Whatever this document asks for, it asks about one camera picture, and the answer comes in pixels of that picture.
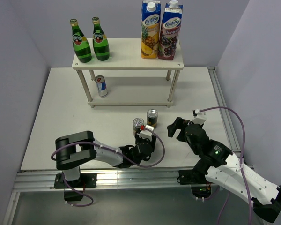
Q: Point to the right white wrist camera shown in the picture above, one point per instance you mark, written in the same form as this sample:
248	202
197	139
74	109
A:
199	117

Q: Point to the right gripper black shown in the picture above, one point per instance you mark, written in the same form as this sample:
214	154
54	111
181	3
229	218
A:
179	123

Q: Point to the dark energy can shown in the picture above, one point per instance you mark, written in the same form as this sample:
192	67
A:
137	123
152	117

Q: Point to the white two-tier shelf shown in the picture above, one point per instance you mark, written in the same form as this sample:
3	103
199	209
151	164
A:
130	79

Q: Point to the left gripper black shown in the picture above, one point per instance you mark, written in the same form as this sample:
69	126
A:
152	142

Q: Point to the grape juice carton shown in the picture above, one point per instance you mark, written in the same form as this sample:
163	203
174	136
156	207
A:
170	28

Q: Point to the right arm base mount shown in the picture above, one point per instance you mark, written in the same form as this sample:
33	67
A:
200	187

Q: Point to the aluminium front rail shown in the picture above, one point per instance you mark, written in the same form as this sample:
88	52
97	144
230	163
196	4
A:
37	181

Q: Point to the green perrier bottle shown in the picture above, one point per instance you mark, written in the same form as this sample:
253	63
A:
100	41
80	43

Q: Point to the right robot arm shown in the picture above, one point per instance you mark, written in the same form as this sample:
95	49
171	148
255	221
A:
220	165

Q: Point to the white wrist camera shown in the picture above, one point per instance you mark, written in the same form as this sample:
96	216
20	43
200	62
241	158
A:
199	117
146	132

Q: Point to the Red Bull can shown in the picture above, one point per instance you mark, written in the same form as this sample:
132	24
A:
101	86

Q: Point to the green Perrier bottle front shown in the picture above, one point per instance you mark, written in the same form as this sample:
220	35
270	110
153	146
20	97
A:
80	43

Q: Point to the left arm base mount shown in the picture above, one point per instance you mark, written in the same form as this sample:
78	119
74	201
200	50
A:
75	191

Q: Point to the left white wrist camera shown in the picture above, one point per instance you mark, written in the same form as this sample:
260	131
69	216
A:
146	132

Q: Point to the aluminium side rail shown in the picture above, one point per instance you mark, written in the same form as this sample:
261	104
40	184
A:
229	129

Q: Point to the pineapple juice carton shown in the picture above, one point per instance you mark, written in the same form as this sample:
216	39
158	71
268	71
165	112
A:
150	28

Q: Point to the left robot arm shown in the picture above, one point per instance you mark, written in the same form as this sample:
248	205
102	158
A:
76	149

